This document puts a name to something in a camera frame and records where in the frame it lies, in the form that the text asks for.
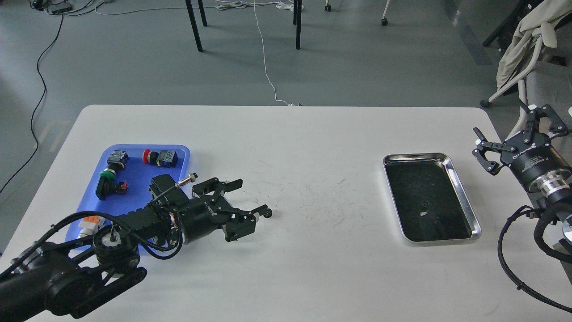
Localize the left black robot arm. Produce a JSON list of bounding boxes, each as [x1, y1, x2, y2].
[[1, 174, 273, 322]]

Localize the green push button switch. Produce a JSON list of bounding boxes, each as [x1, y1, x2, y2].
[[95, 167, 128, 200]]

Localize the black table legs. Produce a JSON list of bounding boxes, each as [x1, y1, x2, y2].
[[185, 0, 304, 52]]

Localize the stainless steel tray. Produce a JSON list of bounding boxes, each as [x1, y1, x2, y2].
[[383, 153, 482, 246]]

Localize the white floor cable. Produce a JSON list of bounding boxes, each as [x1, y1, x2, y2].
[[94, 0, 304, 107]]

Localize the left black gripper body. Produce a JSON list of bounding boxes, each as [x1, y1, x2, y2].
[[178, 196, 228, 245]]

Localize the red emergency stop button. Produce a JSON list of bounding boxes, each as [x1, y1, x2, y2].
[[142, 149, 178, 168]]

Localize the black floor cable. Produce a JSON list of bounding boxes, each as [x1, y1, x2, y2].
[[0, 0, 105, 194]]

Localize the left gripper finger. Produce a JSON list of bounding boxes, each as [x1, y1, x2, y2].
[[223, 204, 268, 242], [191, 178, 243, 211]]

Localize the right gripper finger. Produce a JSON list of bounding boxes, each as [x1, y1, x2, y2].
[[472, 127, 508, 176], [521, 104, 571, 146]]

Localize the small grey contact block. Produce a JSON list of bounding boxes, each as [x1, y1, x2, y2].
[[107, 149, 129, 169]]

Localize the chair with beige jacket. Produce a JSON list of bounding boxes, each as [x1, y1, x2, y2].
[[480, 0, 571, 126]]

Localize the grey switch orange top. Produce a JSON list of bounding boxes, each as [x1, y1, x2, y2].
[[78, 216, 105, 238]]

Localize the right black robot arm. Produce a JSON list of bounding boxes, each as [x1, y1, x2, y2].
[[472, 103, 572, 312]]

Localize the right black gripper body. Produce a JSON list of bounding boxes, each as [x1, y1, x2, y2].
[[500, 134, 571, 192]]

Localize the blue plastic tray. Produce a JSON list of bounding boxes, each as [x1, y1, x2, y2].
[[65, 144, 191, 252]]

